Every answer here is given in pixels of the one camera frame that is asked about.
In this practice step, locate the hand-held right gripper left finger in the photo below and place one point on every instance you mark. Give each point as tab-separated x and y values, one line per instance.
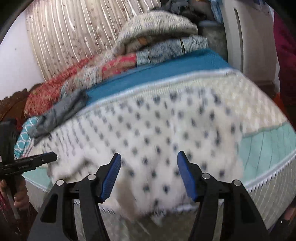
111	178

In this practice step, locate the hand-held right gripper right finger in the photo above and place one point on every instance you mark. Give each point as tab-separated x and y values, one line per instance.
188	178

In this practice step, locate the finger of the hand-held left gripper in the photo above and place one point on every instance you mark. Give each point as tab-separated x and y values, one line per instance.
39	159

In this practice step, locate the spotted white fleece garment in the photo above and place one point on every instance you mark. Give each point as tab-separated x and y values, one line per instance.
161	127

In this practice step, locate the person's left hand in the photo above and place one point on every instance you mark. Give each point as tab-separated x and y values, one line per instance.
20	197

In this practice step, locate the teal patterned pillow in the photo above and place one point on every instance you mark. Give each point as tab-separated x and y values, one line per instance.
25	136

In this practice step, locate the carved wooden headboard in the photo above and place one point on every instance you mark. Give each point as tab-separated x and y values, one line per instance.
13	104

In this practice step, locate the grey puffer jacket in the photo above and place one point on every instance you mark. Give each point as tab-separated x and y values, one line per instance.
64	106

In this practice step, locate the red floral patchwork quilt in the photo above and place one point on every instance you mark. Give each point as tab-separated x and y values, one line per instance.
57	85

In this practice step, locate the zigzag patterned bedsheet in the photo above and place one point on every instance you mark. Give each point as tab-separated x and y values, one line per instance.
161	69

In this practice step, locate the striped floral curtain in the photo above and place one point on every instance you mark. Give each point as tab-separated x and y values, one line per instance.
69	30

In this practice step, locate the dark red cloth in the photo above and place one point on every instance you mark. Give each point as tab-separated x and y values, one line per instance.
286	58

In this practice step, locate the folded cream patterned quilt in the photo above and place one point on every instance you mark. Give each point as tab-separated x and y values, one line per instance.
157	25

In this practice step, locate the white appliance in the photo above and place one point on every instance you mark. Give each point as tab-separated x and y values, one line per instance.
259	34

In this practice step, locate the dark cloth pile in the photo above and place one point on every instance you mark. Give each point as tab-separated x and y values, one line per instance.
185	9

